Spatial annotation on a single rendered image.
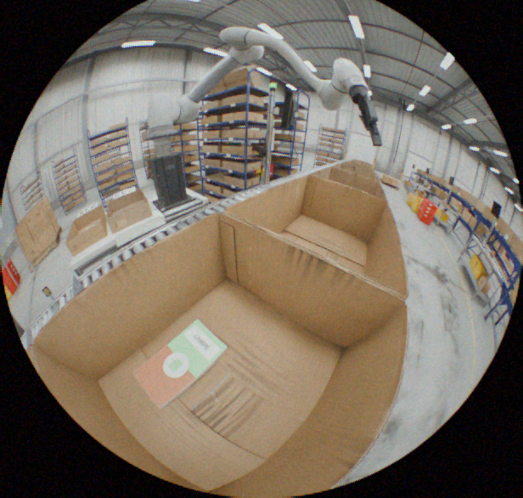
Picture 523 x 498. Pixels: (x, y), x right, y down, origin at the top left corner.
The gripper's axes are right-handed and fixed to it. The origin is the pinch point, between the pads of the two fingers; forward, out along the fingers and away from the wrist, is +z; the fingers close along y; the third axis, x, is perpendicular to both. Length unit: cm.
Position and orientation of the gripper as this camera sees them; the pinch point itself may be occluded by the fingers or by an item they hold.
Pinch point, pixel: (375, 136)
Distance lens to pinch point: 59.3
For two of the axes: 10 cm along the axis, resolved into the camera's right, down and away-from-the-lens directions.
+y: -3.4, 0.8, -9.4
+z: 0.6, 10.0, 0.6
